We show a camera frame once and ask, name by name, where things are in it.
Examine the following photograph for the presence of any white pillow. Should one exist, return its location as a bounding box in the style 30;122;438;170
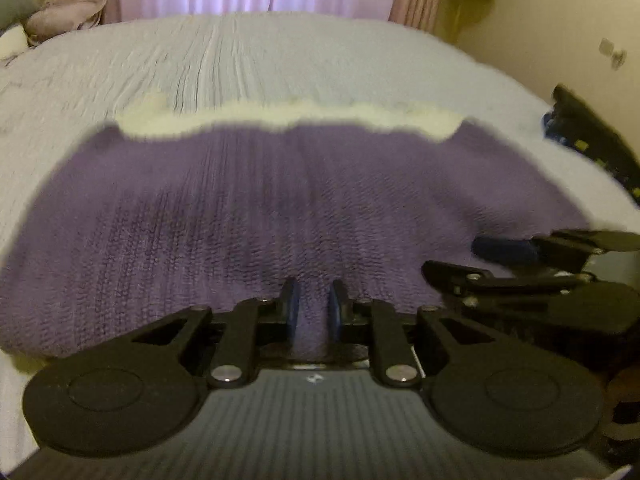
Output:
0;24;30;62

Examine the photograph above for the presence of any wall socket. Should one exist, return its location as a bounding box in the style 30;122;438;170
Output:
599;37;629;69

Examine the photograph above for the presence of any purple cardigan with cream trim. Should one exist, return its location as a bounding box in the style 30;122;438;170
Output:
0;91;597;361

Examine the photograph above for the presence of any bed with striped grey bedspread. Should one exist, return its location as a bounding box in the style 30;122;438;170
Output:
0;12;640;461

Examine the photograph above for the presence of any pink crumpled cloth pile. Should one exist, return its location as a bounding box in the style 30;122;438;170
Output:
25;0;110;47

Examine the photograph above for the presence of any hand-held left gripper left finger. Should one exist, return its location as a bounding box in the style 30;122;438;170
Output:
131;278;302;389

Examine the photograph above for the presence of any navy patterned folded garment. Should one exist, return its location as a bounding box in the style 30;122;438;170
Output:
543;110;640;207

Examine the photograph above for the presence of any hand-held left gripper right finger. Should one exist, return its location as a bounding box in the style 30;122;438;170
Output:
327;279;501;389

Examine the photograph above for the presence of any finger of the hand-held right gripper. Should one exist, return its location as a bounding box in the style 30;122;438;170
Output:
472;229;640;274
422;259;597;308

